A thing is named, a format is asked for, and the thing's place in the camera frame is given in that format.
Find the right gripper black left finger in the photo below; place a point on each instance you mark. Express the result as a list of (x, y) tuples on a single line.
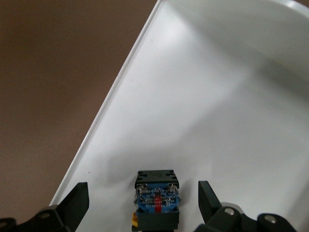
[(72, 205)]

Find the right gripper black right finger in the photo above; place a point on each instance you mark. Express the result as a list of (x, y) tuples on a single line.
[(210, 205)]

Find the black part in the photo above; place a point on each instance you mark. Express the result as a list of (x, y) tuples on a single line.
[(157, 200)]

